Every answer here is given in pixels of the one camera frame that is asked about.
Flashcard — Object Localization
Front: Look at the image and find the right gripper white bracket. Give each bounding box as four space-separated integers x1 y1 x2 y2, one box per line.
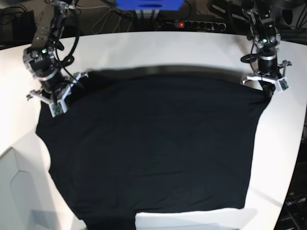
26 72 89 117

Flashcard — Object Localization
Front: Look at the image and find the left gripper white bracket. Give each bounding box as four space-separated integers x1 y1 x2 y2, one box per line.
242 59 292 98

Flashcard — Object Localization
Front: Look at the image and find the black T-shirt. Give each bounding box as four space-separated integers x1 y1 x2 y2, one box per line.
36 72 271 230

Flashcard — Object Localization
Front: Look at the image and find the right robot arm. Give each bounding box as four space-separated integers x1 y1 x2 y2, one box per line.
23 0 88 117

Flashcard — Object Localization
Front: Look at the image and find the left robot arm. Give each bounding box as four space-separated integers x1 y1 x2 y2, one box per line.
240 0 292 98

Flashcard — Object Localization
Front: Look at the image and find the blue plastic box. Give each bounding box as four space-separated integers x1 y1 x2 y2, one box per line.
115 0 184 11

